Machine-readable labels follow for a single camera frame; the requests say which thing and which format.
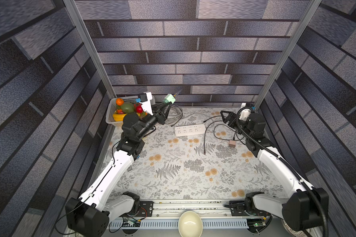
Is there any white power strip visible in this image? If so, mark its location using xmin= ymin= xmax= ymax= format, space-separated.
xmin=174 ymin=124 xmax=206 ymax=137

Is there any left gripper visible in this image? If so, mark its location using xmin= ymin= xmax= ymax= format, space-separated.
xmin=135 ymin=101 xmax=172 ymax=142

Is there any black charging cable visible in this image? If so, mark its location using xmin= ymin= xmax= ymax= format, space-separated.
xmin=203 ymin=112 xmax=250 ymax=156

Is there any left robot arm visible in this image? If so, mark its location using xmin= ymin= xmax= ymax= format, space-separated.
xmin=65 ymin=102 xmax=172 ymax=237

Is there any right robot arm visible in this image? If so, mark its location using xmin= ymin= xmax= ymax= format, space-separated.
xmin=220 ymin=107 xmax=329 ymax=237

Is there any coiled grey cable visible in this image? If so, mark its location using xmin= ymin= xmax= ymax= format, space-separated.
xmin=165 ymin=104 xmax=184 ymax=125

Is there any green plastic mango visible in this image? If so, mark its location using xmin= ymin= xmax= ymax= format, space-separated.
xmin=120 ymin=102 xmax=135 ymax=114

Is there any white woven plate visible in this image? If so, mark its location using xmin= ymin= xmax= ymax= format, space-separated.
xmin=282 ymin=220 xmax=294 ymax=237

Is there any yellow plastic banana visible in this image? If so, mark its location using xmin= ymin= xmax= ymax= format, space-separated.
xmin=113 ymin=113 xmax=127 ymax=122

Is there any cream ceramic bowl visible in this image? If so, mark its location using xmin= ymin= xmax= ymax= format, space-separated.
xmin=178 ymin=211 xmax=203 ymax=237

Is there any green charger plug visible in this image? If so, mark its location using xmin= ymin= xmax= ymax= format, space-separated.
xmin=163 ymin=94 xmax=176 ymax=104

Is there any white plastic fruit basket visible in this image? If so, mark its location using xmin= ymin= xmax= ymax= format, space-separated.
xmin=106 ymin=92 xmax=153 ymax=127

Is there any pink charger plug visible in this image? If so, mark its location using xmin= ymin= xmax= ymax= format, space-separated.
xmin=228 ymin=140 xmax=236 ymax=148

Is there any orange plastic tangerine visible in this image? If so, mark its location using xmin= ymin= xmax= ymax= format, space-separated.
xmin=115 ymin=98 xmax=124 ymax=106

